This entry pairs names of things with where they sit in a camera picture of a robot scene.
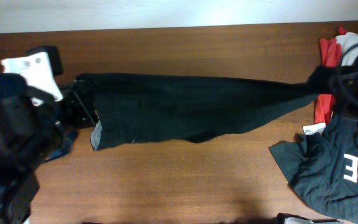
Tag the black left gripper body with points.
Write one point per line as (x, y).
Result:
(78, 117)

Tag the black shorts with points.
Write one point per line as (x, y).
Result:
(154, 108)

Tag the folded navy blue garment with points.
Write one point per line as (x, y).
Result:
(64, 149)

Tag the red garment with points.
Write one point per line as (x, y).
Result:
(331, 52)

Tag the dark grey printed t-shirt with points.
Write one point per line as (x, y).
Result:
(322, 168)

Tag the white garment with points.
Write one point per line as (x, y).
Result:
(347, 40)

